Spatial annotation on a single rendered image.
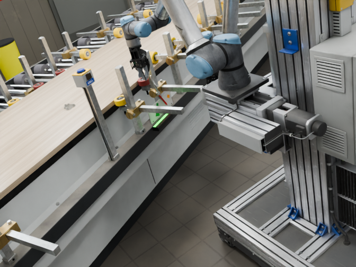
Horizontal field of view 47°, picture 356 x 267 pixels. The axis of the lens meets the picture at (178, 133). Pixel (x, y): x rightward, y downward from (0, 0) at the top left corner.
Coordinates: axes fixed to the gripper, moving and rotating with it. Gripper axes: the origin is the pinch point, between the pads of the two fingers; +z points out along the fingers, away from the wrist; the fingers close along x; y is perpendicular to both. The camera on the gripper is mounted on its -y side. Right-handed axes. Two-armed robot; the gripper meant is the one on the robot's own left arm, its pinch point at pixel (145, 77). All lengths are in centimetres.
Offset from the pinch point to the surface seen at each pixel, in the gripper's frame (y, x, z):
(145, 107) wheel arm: 6.2, -3.2, 15.4
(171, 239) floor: 24, -6, 101
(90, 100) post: 32.5, -19.9, -5.7
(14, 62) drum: -306, -300, 71
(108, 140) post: 32.3, -18.4, 18.3
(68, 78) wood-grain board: -48, -75, 11
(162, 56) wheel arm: -46.2, -1.5, 6.2
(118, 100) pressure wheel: 1.9, -19.5, 10.4
